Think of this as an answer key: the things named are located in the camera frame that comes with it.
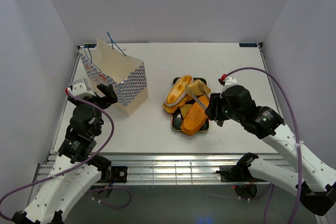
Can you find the yellow-green bread slice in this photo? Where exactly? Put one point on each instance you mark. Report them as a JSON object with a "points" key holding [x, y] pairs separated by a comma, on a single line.
{"points": [[184, 110]]}

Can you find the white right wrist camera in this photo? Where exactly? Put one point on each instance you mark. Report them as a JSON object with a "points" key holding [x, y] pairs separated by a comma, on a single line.
{"points": [[227, 81]]}

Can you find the blue checkered paper bag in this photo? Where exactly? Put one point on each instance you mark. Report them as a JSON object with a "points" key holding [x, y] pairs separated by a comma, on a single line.
{"points": [[108, 64]]}

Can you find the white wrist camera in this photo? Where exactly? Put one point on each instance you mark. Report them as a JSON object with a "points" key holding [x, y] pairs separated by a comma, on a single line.
{"points": [[80, 88], [227, 81]]}

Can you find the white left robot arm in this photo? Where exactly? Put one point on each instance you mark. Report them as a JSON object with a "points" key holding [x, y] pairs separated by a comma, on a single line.
{"points": [[75, 169]]}

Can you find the metal tongs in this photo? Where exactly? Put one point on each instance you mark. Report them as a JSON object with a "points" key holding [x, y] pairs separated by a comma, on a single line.
{"points": [[197, 99]]}

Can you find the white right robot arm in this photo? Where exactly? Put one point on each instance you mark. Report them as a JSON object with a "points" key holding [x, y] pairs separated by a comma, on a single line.
{"points": [[313, 180]]}

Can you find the aluminium frame rail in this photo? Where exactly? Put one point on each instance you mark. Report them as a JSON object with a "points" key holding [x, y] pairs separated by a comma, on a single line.
{"points": [[157, 170]]}

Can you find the right black motor mount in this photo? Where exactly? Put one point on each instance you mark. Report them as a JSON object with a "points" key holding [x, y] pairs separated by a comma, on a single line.
{"points": [[232, 174]]}

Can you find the black gold-rimmed tray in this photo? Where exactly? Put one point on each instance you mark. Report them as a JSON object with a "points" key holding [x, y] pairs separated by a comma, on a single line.
{"points": [[177, 117]]}

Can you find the twisted orange bread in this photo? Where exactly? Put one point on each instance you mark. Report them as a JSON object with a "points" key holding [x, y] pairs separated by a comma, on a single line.
{"points": [[172, 109]]}

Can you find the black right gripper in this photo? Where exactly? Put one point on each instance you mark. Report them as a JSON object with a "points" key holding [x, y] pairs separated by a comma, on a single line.
{"points": [[212, 111]]}

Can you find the left black motor mount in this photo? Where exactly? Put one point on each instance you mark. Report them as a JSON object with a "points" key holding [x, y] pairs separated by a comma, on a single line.
{"points": [[116, 174]]}

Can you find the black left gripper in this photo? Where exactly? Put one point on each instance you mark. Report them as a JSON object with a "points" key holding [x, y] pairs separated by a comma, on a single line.
{"points": [[111, 97]]}

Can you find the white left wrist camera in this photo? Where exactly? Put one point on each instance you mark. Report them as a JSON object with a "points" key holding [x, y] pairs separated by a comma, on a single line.
{"points": [[80, 88]]}

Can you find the large orange flat bread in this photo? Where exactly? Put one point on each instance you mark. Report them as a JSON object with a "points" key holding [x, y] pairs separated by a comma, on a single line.
{"points": [[194, 120]]}

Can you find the golden croissant back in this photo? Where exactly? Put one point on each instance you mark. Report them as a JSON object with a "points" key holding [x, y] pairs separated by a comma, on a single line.
{"points": [[199, 88]]}

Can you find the long cream-filled bread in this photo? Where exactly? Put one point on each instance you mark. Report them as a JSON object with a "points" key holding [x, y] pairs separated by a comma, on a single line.
{"points": [[177, 92]]}

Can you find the black motor mount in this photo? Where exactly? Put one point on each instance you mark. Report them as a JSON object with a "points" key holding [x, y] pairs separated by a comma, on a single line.
{"points": [[232, 174], [116, 174]]}

